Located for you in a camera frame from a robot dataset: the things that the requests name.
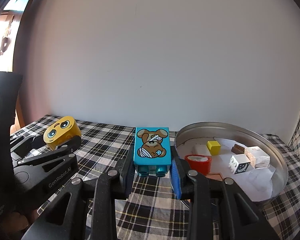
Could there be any yellow face toy brick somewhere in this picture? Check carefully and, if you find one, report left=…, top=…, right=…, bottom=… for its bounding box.
left=43, top=116, right=82, bottom=150

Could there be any white cardboard box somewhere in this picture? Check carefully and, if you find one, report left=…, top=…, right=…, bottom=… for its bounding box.
left=244, top=146, right=270, bottom=169

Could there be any teal bear toy brick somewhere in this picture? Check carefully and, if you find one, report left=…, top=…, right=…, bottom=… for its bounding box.
left=133, top=127, right=172, bottom=177

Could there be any brown wooden card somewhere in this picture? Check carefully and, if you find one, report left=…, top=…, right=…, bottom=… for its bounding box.
left=206, top=173, right=224, bottom=181

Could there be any red tape roll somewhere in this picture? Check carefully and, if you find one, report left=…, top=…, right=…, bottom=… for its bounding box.
left=185, top=154, right=212, bottom=175

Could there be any white paper liner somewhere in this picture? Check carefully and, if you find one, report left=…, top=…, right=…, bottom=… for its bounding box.
left=177, top=137, right=276, bottom=202

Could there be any white toy brick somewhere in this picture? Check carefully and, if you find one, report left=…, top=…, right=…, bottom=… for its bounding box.
left=228, top=154, right=250, bottom=174

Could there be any round metal cookie tin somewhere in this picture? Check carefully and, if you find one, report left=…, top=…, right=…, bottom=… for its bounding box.
left=174, top=122, right=288, bottom=205

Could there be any black white plaid tablecloth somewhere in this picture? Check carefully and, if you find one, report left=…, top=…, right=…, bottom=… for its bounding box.
left=9, top=114, right=300, bottom=240

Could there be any yellow wooden cube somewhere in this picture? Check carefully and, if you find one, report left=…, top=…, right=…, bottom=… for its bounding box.
left=206, top=140, right=221, bottom=156

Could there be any brown wooden comb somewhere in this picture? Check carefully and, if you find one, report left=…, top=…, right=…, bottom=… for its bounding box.
left=231, top=144, right=245, bottom=154

